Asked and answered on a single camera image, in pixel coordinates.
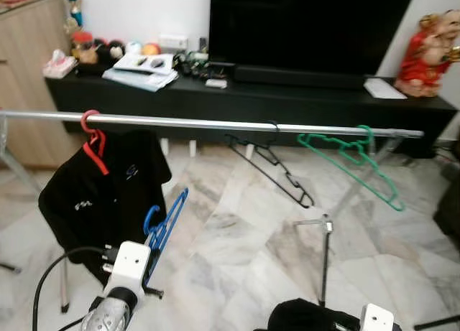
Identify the blue plastic hanger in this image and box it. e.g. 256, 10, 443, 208
142, 187, 190, 289

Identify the black shirt green logo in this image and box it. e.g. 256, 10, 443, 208
253, 298, 364, 331

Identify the red plastic hanger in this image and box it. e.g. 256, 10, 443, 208
79, 110, 110, 176

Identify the black plastic hanger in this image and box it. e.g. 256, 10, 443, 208
223, 121, 316, 208

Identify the green plastic hanger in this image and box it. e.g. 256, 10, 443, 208
297, 125, 405, 212

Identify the black polo shirt white print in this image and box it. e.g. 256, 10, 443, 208
38, 128, 173, 285

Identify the silver metal clothes rack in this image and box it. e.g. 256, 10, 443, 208
0, 110, 425, 314

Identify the white paper stack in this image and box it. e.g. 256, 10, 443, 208
102, 52, 179, 93

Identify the black TV console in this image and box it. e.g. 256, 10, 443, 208
45, 69, 459, 158

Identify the green white mug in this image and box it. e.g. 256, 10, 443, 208
188, 51, 209, 70

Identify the pink tissue box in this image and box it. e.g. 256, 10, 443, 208
42, 49, 78, 79

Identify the red lid jar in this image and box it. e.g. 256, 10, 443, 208
72, 31, 99, 65

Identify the light wooden cabinet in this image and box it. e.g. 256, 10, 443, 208
0, 0, 83, 170

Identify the black soundbar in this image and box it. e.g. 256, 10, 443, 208
234, 64, 367, 91

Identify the red laughing Buddha statue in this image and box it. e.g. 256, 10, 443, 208
394, 9, 460, 98

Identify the white paper sheet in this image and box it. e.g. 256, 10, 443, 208
363, 77, 408, 101

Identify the black flat television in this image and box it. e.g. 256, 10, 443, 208
208, 0, 418, 75

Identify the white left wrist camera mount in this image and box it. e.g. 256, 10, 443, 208
106, 241, 152, 296

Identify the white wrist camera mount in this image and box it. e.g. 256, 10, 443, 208
106, 241, 152, 296
359, 303, 396, 331

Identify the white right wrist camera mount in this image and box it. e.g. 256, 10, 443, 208
359, 303, 396, 331

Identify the white wall socket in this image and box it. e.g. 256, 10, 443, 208
158, 34, 189, 50

